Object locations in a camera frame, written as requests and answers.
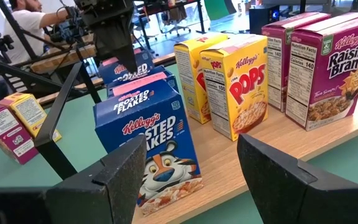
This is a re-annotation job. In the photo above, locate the black aluminium table frame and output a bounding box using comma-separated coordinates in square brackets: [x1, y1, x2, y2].
[0, 52, 104, 105]

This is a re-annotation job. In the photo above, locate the Frosted Flakes cereal box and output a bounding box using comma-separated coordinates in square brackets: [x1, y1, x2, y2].
[93, 79, 204, 217]
[106, 70, 180, 100]
[98, 49, 155, 85]

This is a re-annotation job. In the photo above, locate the yellow Corn Pops box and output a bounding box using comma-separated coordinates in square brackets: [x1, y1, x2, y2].
[173, 32, 229, 125]
[0, 92, 63, 143]
[199, 33, 269, 142]

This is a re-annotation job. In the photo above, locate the wooden shelf board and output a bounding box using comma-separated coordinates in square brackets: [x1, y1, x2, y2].
[132, 82, 358, 224]

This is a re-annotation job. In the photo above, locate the person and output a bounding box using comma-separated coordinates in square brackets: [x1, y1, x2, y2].
[3, 0, 70, 66]

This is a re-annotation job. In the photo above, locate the black computer tower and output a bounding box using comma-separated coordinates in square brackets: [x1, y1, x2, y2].
[249, 4, 281, 35]

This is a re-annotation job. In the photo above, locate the black office chair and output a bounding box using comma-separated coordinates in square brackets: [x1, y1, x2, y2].
[163, 6, 192, 37]

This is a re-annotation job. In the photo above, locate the purple Raisin Bran box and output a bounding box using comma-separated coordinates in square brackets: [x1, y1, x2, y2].
[285, 12, 358, 132]
[261, 11, 332, 113]
[0, 103, 40, 166]

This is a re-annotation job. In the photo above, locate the black metal shelf frame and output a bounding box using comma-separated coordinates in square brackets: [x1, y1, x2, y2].
[33, 61, 103, 180]

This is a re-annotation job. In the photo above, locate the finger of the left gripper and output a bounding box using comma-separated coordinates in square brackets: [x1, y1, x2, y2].
[93, 18, 139, 73]

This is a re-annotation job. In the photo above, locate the green table mat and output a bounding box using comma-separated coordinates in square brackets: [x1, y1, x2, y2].
[0, 63, 358, 224]

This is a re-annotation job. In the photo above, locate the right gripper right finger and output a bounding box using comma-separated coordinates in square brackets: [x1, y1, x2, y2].
[236, 133, 358, 224]

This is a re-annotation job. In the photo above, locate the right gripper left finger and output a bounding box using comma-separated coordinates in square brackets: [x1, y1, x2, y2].
[0, 133, 148, 224]

